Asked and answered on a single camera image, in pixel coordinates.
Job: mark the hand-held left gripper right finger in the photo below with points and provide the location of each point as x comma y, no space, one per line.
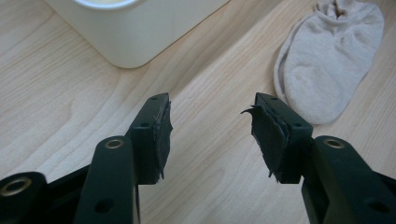
289,140

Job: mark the white divided storage box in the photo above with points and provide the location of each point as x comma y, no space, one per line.
130,31

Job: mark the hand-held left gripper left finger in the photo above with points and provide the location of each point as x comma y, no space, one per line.
149,140

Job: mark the beige sock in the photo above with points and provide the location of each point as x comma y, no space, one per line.
327,62

